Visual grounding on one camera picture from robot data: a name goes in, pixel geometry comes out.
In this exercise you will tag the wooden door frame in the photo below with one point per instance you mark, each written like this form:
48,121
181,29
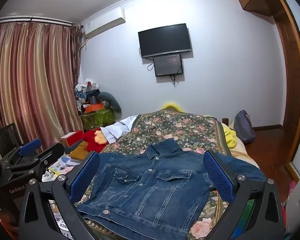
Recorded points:
293,80

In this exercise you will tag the red plush toy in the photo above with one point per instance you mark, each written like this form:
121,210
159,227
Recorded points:
92,140

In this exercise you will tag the pile of household clutter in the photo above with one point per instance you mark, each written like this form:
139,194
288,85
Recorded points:
86,92

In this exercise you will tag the white shirt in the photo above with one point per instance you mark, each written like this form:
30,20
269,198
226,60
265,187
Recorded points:
117,128

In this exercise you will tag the orange box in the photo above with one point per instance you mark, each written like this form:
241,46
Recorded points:
95,108

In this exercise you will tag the black wall television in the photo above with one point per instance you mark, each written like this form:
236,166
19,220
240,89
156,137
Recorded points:
165,40

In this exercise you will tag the small black wall monitor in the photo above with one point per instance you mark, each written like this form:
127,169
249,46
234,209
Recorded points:
168,65

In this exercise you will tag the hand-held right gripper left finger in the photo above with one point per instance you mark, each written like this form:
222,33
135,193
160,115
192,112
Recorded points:
85,177

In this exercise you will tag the yellow plush toy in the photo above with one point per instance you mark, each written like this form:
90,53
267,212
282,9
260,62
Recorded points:
172,106

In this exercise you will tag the green box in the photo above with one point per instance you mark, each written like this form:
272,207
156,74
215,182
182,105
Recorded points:
98,118

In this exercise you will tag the white air conditioner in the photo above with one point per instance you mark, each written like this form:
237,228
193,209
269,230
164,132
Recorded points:
105,21

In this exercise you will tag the curtain rod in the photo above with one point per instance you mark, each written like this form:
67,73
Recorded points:
35,20

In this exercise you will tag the pink item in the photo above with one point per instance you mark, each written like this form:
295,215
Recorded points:
291,188

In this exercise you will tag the cream printed blanket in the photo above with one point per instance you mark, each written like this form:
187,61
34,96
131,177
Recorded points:
242,150

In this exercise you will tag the floral bedspread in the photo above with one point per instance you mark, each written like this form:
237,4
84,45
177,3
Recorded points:
170,127

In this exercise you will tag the black chair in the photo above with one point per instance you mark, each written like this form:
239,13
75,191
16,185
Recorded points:
6,137

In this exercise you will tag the red box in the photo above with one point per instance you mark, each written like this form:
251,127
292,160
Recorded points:
72,137

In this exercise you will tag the yellow blanket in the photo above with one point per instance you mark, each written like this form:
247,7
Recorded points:
228,136

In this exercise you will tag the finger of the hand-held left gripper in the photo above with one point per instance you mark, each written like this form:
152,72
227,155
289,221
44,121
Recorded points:
30,146
51,153

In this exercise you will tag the scattered printed papers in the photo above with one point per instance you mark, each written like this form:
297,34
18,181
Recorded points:
60,166

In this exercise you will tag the striped pink curtain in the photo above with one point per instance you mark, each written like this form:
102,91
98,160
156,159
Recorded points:
32,80

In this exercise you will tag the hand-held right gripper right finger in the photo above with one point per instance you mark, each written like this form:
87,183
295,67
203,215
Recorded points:
218,177

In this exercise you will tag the blue denim jacket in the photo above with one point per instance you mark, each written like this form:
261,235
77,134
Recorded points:
152,185

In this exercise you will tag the grey backpack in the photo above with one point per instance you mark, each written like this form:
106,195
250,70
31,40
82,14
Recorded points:
243,127

